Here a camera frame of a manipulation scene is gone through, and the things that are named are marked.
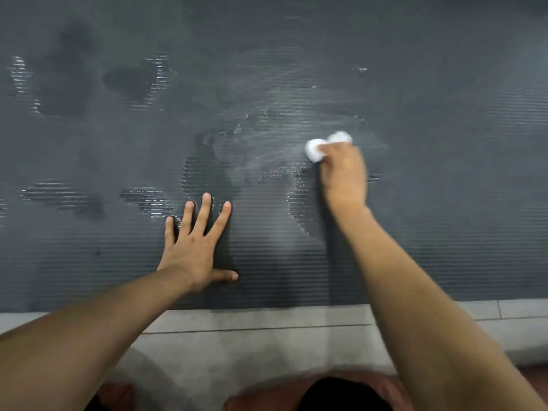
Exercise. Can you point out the person's right hand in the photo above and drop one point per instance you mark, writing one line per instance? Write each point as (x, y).
(344, 179)

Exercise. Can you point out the person's left hand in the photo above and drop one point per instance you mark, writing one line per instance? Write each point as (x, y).
(194, 252)

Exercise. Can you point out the white tissue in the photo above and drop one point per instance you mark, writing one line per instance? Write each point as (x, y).
(314, 149)

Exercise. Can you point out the dark grey yoga mat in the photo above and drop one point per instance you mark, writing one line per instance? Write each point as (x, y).
(428, 81)

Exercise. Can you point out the person's right forearm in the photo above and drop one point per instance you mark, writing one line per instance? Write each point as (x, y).
(428, 329)

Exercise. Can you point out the person's left forearm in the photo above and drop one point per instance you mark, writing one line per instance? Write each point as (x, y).
(77, 351)

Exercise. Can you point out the reddish-brown cushion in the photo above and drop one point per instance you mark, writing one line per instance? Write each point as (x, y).
(274, 395)

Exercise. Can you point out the black trousers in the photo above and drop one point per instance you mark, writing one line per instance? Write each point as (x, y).
(338, 395)

